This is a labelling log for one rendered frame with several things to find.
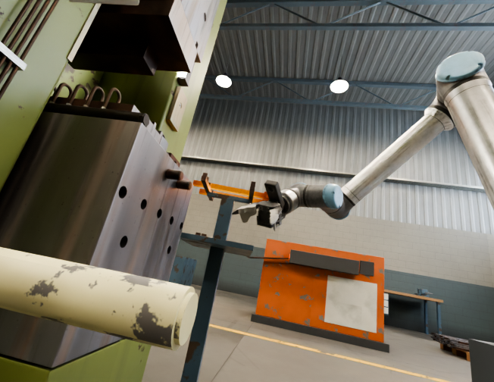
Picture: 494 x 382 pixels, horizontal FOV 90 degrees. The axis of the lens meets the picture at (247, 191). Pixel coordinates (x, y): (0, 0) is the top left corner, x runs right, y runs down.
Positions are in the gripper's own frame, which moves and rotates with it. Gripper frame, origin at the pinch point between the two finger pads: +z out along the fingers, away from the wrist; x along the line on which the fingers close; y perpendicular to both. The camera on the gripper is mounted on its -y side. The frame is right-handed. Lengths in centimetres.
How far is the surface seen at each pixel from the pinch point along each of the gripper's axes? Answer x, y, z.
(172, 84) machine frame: 49, -44, -14
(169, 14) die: 19, -57, 7
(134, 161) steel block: 5.6, -22.2, 30.6
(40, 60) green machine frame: 22, -42, 38
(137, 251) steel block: 7.8, -1.5, 32.5
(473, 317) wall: -184, 516, -723
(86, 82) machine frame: 75, -46, 9
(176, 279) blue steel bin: 259, 217, -137
